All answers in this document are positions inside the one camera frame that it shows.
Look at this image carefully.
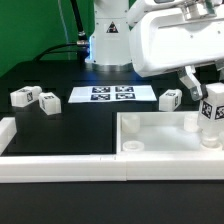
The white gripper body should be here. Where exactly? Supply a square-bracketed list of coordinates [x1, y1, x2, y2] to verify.
[129, 6, 224, 77]

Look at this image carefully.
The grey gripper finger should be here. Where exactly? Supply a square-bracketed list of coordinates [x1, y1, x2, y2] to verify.
[177, 66, 203, 101]

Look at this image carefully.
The white square tabletop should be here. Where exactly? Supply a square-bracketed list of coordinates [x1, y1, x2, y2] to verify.
[116, 111, 224, 160]

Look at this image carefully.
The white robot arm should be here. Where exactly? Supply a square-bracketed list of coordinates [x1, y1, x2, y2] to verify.
[85, 0, 224, 100]

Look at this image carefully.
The white sheet with fiducial tags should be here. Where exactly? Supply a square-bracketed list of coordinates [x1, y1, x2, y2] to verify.
[69, 85, 156, 103]

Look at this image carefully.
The white L-shaped obstacle fence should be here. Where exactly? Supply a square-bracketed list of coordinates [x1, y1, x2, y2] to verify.
[0, 117, 224, 183]

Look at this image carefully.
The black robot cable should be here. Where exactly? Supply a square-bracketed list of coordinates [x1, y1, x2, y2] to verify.
[33, 0, 90, 62]

